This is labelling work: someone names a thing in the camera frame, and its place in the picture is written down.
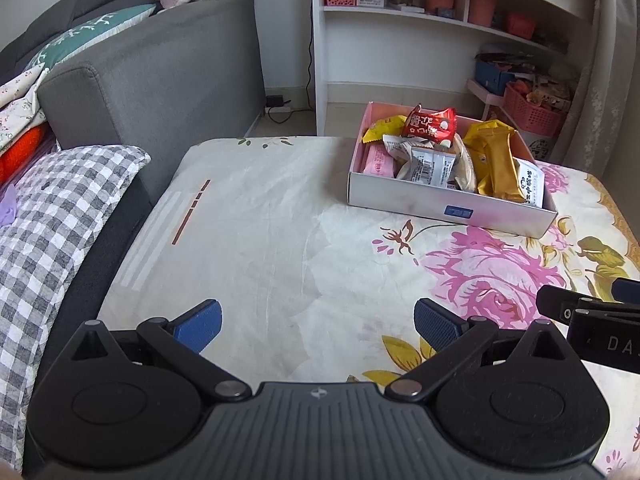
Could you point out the floral printed blanket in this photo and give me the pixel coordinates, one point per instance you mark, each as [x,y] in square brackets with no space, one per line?
[260,240]

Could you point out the blue box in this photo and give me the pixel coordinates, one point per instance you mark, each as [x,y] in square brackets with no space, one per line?
[492,80]

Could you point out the red snack packet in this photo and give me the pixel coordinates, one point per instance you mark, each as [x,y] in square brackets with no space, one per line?
[430,127]

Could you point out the orange red cloth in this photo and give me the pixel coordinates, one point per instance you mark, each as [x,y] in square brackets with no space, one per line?
[22,152]

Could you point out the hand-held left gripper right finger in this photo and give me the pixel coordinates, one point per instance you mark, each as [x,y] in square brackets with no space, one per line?
[437,325]

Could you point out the grey sofa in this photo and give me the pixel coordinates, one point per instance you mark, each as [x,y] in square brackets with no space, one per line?
[175,75]

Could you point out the white printed snack packet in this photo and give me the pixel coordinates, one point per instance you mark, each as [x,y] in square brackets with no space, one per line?
[430,167]

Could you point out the pink cardboard box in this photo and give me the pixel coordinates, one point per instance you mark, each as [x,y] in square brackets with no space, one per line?
[425,207]

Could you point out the orange cup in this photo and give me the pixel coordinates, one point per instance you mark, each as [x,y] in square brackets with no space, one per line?
[482,7]

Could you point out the grey checkered blanket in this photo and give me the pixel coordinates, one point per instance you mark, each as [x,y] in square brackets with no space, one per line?
[50,240]

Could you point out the large pink basket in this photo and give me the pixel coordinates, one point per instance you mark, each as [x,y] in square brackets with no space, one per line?
[532,112]

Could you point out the golden snack packet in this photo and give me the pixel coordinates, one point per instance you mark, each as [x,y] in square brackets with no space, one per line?
[382,130]

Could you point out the white bookshelf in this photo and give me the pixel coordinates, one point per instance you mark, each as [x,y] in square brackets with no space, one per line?
[320,60]

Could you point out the yellow snack packet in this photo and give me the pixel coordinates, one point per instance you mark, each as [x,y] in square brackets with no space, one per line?
[500,170]
[482,130]

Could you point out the lace curtain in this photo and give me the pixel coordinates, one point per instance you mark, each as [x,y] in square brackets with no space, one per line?
[605,60]

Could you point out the teal cushion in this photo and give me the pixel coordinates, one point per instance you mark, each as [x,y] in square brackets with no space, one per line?
[85,35]

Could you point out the silver snack packet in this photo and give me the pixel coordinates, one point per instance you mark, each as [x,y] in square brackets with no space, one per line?
[395,142]

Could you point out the plain white snack packet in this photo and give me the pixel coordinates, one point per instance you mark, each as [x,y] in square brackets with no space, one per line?
[531,180]

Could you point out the pink snack packet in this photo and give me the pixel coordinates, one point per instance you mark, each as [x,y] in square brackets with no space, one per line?
[382,160]

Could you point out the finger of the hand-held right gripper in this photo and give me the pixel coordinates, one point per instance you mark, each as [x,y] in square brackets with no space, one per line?
[627,290]
[555,302]

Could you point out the red basket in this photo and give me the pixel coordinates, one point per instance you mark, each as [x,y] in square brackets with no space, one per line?
[520,25]

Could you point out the purple cloth piece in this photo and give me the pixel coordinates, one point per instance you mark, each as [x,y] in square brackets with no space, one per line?
[6,207]

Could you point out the white floral cloth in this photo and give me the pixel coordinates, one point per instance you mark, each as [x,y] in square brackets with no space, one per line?
[20,100]

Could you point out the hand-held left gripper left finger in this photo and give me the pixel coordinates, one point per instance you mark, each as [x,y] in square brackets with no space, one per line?
[200,322]

